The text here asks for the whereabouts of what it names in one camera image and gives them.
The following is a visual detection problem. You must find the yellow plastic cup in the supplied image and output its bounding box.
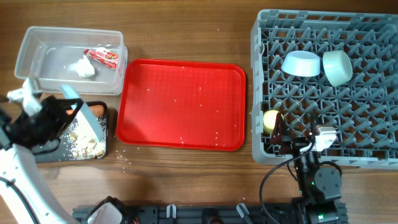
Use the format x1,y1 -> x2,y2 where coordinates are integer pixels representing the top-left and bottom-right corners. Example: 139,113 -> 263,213
263,110 -> 280,134

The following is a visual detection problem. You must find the light blue plate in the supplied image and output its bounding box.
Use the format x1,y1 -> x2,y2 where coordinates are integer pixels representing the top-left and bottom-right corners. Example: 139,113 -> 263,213
60,84 -> 104,142

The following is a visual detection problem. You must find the orange carrot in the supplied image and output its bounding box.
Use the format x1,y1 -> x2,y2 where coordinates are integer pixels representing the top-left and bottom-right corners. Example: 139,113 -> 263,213
78,105 -> 106,117

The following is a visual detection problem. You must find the white tissue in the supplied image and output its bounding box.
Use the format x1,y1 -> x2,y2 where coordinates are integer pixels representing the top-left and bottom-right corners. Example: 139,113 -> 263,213
69,55 -> 95,78

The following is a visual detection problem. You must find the red snack wrapper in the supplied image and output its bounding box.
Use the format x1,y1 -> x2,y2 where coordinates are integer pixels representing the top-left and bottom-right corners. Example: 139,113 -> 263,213
84,47 -> 119,70

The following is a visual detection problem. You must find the light blue bowl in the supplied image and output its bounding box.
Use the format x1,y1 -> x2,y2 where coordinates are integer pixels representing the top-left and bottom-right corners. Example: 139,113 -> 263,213
281,50 -> 320,77

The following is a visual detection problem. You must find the mint green bowl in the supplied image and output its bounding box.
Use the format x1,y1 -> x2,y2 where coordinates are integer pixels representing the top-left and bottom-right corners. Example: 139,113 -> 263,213
322,50 -> 353,87

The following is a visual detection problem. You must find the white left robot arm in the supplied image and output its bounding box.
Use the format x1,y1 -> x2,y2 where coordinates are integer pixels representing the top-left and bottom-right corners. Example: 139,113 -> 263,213
1,96 -> 84,223

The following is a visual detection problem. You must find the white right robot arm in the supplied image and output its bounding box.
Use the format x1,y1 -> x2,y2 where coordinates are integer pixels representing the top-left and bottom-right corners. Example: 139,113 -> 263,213
270,112 -> 347,223

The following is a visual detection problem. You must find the grey dishwasher rack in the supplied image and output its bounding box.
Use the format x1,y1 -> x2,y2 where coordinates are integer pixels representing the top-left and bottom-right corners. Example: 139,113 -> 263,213
251,9 -> 397,169

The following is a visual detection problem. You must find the black plastic bin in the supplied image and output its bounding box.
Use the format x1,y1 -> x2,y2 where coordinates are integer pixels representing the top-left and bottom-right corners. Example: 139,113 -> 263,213
33,101 -> 109,163

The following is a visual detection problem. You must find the clear plastic bin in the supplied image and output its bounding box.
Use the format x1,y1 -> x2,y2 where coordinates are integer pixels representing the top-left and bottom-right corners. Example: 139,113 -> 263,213
14,26 -> 128,95

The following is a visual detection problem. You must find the red plastic tray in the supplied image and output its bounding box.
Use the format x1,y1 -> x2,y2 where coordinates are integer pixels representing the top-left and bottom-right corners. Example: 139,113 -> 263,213
116,58 -> 246,152

